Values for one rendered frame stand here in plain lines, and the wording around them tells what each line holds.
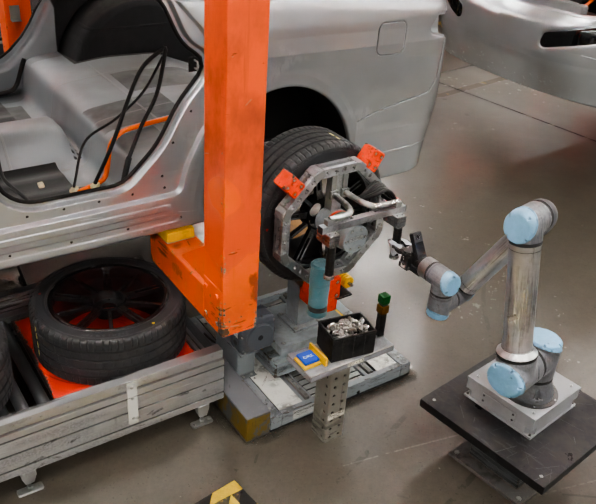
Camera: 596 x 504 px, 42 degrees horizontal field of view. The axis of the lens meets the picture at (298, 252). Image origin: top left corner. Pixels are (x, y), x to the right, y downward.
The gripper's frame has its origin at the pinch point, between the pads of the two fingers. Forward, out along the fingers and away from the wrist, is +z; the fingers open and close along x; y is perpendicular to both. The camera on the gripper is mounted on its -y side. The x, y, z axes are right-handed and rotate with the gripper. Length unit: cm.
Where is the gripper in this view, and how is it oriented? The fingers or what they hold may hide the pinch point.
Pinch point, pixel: (393, 238)
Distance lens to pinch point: 325.6
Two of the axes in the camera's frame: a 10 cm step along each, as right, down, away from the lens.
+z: -5.5, -4.6, 7.0
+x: 8.3, -2.4, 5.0
